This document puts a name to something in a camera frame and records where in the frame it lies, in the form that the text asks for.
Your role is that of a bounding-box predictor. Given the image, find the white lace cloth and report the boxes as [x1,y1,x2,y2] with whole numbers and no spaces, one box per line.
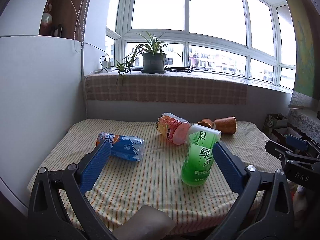
[287,107,320,141]

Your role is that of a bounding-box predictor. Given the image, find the striped tablecloth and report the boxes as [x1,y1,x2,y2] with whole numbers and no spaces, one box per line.
[26,119,278,232]

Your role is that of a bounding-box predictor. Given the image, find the yellow green wall hanging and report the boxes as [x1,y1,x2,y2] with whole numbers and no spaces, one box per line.
[281,0,320,110]

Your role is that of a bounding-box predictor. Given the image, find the checked windowsill cloth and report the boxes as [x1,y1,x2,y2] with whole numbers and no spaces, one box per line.
[84,71,248,105]

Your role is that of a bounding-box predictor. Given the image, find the wooden shelf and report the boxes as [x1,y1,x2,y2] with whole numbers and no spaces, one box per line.
[39,0,91,42]

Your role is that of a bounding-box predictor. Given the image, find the white cable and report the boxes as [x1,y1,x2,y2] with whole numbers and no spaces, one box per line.
[63,0,93,120]

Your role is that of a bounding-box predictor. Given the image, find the brown paper cup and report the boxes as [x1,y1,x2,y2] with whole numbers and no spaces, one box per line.
[197,119,214,129]
[214,116,237,135]

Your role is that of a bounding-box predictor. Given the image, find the black strap on windowsill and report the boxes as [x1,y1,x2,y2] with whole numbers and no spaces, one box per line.
[165,66,193,73]

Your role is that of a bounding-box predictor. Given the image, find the cardboard box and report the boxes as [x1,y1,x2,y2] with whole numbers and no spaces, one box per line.
[265,113,288,133]

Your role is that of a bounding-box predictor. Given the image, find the white window frame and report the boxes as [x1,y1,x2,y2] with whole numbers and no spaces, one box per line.
[105,0,298,91]

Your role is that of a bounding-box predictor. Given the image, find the small dark picture frame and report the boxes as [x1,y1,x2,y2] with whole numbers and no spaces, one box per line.
[51,24,63,38]

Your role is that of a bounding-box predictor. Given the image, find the green tea bottle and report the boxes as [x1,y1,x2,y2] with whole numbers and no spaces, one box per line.
[181,124,222,187]

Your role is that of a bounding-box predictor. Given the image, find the brown chair cushion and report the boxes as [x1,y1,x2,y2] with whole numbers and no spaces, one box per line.
[112,205,175,236]

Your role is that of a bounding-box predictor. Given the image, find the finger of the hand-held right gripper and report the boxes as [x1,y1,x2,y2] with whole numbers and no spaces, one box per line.
[286,134,320,155]
[265,140,320,162]

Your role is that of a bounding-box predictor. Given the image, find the white cabinet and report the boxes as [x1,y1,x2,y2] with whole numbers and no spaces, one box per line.
[0,35,87,207]

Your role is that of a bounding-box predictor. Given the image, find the orange juice bottle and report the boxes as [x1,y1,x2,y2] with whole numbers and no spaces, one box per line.
[155,113,192,145]

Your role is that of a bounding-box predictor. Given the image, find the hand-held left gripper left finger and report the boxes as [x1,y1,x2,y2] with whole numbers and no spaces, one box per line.
[27,144,118,240]

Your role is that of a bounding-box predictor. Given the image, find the potted spider plant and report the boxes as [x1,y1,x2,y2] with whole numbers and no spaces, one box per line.
[115,31,181,85]

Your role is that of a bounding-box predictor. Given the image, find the ceramic vase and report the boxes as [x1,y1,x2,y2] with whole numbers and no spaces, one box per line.
[41,4,53,36]

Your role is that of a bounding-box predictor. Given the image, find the blue Pepsi bottle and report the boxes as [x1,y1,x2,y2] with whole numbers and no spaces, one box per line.
[96,132,145,162]

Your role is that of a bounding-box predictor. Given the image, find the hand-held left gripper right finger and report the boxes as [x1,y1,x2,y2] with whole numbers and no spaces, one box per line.
[207,142,296,240]

